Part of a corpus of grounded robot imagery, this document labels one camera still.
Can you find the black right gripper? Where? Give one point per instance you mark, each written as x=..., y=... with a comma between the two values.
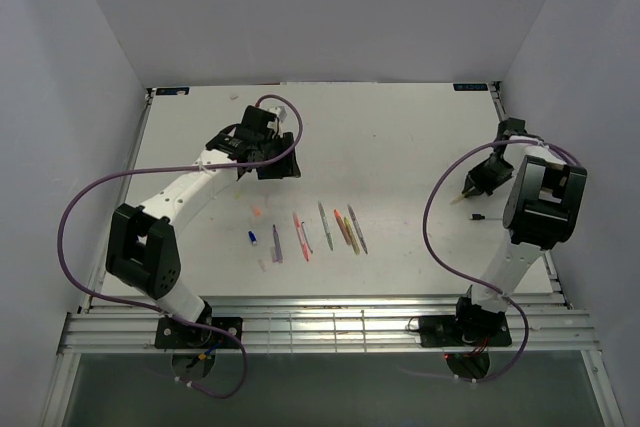
x=475, y=179

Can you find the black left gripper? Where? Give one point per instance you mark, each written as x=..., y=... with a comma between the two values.
x=286, y=167

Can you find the green label clear pen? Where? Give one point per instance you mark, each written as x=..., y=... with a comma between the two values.
x=325, y=225

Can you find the pink label clear pen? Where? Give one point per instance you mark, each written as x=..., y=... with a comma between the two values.
x=357, y=228

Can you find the red highlighter pen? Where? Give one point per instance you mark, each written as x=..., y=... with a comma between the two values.
x=301, y=239

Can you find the purple highlighter cap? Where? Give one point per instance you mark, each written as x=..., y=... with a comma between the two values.
x=273, y=254

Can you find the orange highlighter pen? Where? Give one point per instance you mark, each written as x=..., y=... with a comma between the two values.
x=342, y=226

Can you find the purple highlighter pen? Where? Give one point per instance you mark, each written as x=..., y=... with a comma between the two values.
x=277, y=244

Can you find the yellow highlighter pen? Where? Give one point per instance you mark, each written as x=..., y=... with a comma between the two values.
x=353, y=238

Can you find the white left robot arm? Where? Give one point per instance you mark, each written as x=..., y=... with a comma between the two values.
x=143, y=249

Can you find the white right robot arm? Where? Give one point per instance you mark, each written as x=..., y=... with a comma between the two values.
x=541, y=211

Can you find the dark blue corner sticker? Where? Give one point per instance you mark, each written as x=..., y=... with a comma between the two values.
x=470, y=87
x=172, y=91

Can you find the dark blue left corner sticker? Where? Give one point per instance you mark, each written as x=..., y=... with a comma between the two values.
x=172, y=91

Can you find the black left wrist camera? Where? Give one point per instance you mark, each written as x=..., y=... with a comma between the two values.
x=257, y=125

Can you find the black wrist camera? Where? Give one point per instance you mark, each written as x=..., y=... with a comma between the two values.
x=510, y=127
x=257, y=125

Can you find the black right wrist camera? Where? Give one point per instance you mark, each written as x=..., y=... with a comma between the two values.
x=510, y=127

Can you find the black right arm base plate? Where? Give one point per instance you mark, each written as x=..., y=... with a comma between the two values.
x=470, y=325

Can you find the aluminium frame rail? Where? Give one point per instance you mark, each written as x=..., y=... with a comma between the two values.
x=328, y=325

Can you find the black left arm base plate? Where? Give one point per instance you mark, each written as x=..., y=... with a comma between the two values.
x=172, y=335

